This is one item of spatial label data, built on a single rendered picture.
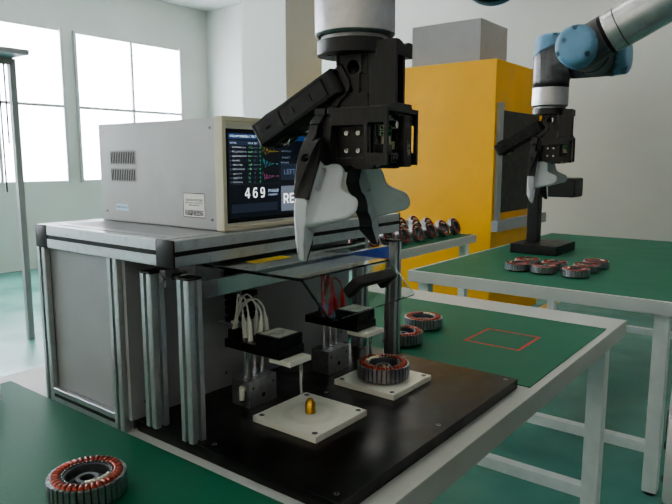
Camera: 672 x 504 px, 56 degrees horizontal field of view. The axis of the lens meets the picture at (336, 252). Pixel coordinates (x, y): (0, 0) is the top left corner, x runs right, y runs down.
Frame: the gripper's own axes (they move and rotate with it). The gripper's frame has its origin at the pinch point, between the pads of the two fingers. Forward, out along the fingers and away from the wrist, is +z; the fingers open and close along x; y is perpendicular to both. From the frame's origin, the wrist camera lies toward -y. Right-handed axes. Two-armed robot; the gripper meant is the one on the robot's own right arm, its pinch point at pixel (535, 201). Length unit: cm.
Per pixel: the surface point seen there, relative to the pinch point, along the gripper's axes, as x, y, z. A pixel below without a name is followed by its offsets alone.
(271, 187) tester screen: -44, -40, -4
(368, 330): -26.3, -28.1, 27.1
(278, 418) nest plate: -55, -32, 37
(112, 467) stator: -83, -43, 37
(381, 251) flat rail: -11.9, -32.1, 12.1
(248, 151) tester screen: -50, -41, -11
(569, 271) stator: 131, -13, 38
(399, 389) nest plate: -31, -19, 37
